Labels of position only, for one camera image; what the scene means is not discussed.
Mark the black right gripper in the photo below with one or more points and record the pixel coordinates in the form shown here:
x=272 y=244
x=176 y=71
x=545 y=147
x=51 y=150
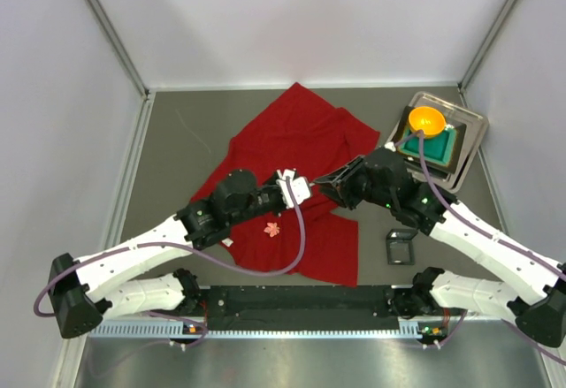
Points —
x=349 y=183

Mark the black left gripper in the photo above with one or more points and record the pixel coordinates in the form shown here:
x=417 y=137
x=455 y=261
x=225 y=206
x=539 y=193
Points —
x=274 y=194

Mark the pink leaf brooch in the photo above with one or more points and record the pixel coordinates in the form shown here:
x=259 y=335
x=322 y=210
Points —
x=272 y=229

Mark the red garment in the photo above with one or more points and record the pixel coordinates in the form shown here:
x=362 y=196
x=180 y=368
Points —
x=299 y=130

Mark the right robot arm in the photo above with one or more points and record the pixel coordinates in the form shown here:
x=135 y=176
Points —
x=529 y=291

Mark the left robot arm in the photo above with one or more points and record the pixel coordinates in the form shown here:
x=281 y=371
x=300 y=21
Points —
x=85 y=291

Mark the small black open box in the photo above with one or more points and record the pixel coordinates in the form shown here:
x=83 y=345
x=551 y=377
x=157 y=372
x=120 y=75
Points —
x=399 y=246

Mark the black and teal square plate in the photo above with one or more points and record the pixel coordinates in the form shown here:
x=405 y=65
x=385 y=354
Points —
x=441 y=153

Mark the orange bowl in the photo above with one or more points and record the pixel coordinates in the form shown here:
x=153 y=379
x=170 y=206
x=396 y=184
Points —
x=427 y=121

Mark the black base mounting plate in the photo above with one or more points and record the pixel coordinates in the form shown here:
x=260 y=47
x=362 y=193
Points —
x=383 y=300

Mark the silver metal tray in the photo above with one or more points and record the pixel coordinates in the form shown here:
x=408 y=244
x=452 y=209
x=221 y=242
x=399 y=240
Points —
x=476 y=129

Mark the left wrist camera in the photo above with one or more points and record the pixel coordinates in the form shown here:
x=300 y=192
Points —
x=295 y=189

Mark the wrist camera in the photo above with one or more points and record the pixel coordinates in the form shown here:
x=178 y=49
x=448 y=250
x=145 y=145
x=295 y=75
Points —
x=390 y=146
x=295 y=189

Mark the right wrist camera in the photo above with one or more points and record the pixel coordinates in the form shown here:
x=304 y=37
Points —
x=390 y=146

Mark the aluminium frame rail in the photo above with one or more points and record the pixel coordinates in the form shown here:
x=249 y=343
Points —
x=184 y=298

